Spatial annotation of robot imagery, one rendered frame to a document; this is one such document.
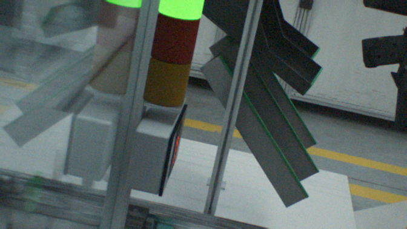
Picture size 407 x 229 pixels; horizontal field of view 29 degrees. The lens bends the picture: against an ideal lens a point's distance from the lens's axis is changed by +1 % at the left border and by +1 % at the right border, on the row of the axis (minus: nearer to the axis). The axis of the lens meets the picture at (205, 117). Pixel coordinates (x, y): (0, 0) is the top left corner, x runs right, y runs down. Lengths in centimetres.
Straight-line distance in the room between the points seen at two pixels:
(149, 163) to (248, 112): 48
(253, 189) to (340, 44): 347
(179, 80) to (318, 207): 90
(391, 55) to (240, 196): 67
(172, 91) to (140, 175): 10
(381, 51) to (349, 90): 414
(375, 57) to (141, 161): 38
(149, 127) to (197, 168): 91
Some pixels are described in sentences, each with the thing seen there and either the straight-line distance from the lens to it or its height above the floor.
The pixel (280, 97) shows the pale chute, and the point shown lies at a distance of 159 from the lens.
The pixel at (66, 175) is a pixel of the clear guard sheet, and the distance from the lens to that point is 61.
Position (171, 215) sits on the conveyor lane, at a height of 96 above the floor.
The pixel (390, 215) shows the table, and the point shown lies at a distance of 179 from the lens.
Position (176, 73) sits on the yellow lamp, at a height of 130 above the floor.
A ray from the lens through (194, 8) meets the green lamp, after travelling 85.
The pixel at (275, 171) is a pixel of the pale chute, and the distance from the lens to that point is 134.
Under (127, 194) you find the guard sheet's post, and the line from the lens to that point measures 93.
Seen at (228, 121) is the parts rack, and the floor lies 112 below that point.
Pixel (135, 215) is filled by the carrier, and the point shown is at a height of 97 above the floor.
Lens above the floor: 154
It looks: 19 degrees down
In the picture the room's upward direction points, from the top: 12 degrees clockwise
